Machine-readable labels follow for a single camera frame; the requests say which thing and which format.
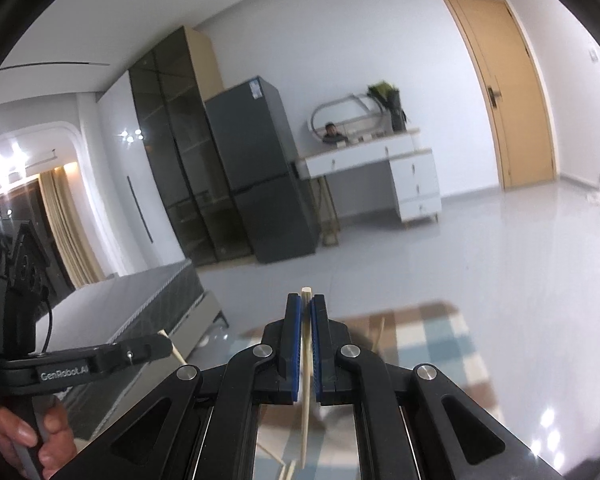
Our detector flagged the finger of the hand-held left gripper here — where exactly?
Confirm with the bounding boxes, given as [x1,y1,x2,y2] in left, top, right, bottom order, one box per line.
[107,332,173,367]

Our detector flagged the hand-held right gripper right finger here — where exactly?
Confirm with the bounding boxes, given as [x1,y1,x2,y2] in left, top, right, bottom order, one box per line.
[310,294,536,480]

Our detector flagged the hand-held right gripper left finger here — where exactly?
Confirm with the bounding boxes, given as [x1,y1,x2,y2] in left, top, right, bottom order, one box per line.
[77,294,303,480]

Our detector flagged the wooden chopstick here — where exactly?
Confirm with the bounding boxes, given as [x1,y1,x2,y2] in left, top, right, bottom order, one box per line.
[157,330,186,366]
[256,440,301,480]
[298,286,314,466]

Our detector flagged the person's left hand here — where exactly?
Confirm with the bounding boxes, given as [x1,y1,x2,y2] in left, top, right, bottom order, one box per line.
[0,399,79,480]

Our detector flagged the grey bed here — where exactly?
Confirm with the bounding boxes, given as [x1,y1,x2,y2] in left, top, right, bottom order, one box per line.
[32,259,229,441]

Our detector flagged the window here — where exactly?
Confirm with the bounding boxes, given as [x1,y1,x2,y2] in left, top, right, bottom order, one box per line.
[0,182,56,311]

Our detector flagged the beige curtain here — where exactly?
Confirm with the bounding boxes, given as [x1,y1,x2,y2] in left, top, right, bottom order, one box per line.
[39,167,107,292]

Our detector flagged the plaid rug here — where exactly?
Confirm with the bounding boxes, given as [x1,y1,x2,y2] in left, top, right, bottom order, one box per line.
[240,300,507,480]

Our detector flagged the white wardrobe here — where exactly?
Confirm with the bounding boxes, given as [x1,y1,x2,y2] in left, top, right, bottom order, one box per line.
[96,70,155,277]

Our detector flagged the grey refrigerator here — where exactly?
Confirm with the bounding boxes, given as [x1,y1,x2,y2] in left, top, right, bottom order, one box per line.
[204,76,322,264]

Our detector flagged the white dressing desk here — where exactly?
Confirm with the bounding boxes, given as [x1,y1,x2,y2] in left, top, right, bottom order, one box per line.
[295,130,442,229]

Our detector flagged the dark glass cabinet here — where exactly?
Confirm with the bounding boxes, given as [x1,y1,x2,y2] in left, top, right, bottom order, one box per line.
[129,26,254,267]

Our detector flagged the oval mirror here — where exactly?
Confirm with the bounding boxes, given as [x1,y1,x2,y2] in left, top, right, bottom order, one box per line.
[307,94,394,144]

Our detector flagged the green plant in black wrap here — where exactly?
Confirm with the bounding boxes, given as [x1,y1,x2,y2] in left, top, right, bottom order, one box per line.
[367,80,407,134]

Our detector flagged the wooden door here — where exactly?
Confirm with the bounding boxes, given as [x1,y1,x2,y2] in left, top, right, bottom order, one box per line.
[439,0,556,191]

